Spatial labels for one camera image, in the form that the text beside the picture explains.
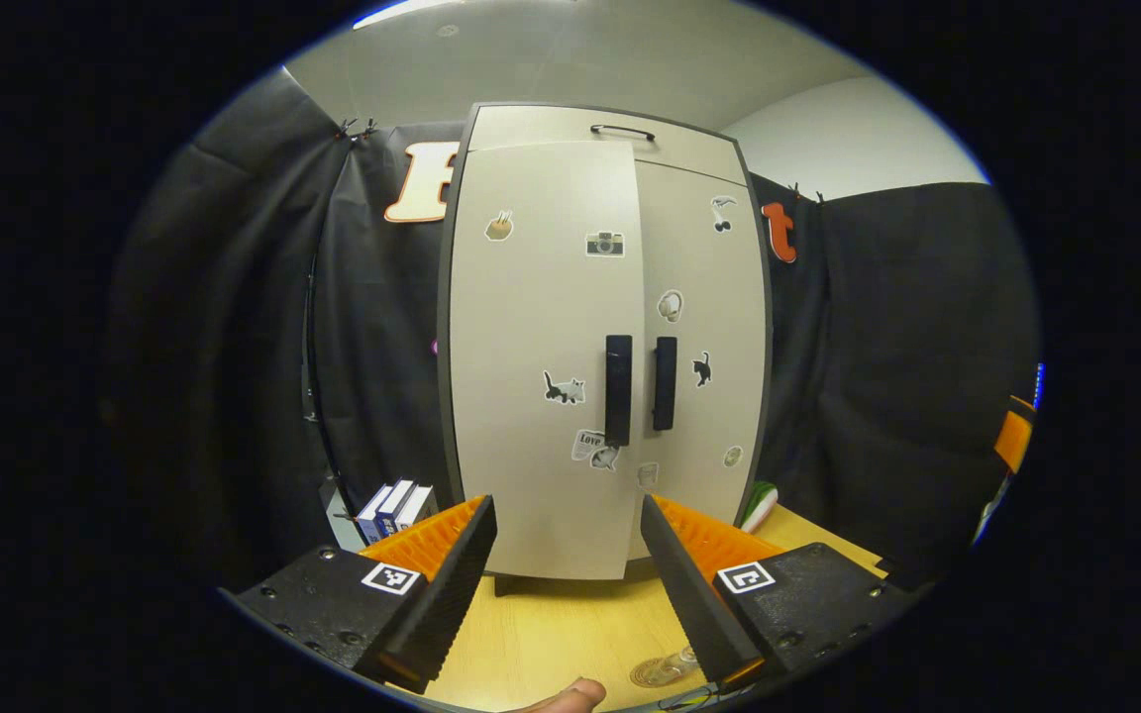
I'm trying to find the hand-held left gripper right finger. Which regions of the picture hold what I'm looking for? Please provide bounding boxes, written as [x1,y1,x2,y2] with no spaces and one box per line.
[640,493,913,691]

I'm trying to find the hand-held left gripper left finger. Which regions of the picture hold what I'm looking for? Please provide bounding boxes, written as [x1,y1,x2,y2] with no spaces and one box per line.
[224,493,498,694]

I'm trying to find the round brown coaster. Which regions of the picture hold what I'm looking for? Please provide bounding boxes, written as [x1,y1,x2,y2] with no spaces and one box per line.
[630,659,692,689]

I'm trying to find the grey cabinet door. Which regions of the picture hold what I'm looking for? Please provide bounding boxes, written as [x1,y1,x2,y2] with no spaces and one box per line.
[447,139,646,582]
[630,158,772,560]

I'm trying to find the grey cabinet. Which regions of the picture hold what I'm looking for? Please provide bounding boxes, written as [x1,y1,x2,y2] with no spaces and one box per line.
[437,102,775,598]

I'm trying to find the grey cabinet drawer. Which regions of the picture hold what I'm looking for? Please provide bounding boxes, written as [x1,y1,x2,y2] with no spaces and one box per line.
[467,104,752,186]

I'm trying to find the blue and white box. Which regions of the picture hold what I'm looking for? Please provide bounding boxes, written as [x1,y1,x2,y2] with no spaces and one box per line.
[397,484,440,531]
[358,483,395,544]
[377,479,418,536]

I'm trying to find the watermelon slice toy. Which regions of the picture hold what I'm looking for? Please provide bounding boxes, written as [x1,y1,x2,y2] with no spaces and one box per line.
[737,481,779,534]

